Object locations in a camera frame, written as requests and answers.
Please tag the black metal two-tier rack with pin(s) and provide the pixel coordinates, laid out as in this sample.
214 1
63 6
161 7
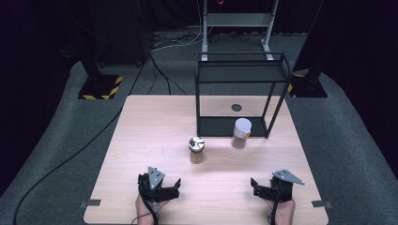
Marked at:
241 72

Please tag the steel lid glass spice jar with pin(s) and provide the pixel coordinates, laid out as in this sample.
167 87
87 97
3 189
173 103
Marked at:
196 150

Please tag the grey metal stand frame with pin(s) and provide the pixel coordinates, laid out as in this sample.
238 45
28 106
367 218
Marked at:
237 19

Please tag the grey tape strip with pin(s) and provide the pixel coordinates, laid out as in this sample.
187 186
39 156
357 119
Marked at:
90 203
321 204

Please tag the white lid spice jar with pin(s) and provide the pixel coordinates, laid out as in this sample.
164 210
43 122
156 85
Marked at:
241 131

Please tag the dark wheeled cabinet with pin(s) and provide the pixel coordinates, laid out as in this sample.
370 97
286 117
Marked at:
122 31

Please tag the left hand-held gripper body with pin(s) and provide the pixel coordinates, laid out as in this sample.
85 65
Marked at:
155 179

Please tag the person's left hand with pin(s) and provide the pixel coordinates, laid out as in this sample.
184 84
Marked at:
144 209

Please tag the black stand with striped base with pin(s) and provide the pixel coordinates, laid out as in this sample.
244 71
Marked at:
308 84
100 87

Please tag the dark round table grommet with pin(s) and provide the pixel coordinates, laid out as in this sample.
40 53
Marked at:
236 108

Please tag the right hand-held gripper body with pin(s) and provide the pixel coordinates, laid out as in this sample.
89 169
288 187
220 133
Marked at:
283 187

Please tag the person's right hand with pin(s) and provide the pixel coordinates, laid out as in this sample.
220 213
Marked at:
286 211

